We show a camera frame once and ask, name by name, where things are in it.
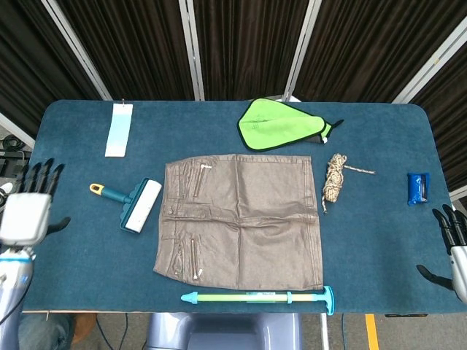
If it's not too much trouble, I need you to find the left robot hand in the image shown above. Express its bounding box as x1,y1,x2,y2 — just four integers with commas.
0,158,72,246

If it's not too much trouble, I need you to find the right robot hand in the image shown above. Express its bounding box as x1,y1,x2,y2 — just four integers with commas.
415,203,467,303

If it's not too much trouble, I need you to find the blue and white lint roller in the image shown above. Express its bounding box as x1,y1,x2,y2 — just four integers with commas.
89,177,163,233

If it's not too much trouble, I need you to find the brown metallic skirt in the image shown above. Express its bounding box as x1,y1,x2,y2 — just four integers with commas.
153,153,325,291

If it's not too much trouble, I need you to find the black floor power strip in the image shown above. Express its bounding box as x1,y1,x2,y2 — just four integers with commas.
0,133,33,174

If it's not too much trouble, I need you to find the blue felt table cover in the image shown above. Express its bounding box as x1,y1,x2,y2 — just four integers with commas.
21,100,452,315

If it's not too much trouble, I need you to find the blue wrapped packet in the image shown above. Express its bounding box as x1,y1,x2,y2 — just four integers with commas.
406,171,431,207

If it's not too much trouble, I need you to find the blue jeans leg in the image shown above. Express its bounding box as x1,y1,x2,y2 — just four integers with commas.
18,313,76,350

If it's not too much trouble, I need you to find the brown shoe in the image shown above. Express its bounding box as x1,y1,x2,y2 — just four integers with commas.
72,314,98,344

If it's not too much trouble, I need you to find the light blue paper strip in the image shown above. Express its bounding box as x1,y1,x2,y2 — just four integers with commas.
104,98,133,158

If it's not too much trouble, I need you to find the dark brown pleated curtain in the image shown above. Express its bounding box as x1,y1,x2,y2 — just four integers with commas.
411,47,467,193
56,0,195,101
0,0,105,129
294,0,467,104
192,0,312,101

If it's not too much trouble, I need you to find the grey-blue robot torso base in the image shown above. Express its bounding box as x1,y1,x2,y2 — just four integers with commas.
145,312,304,350

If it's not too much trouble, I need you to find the green and blue syringe pump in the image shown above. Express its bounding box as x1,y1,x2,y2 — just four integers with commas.
180,285,335,316

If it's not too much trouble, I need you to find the green cloth with black trim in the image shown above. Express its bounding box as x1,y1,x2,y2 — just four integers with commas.
237,97,344,152

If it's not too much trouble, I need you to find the white screen frame post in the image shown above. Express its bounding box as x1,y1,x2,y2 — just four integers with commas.
40,0,112,101
390,26,467,104
177,0,206,101
282,0,323,102
0,112,36,147

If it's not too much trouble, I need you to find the beige braided rope bundle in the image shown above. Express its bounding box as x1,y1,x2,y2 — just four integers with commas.
320,152,377,214

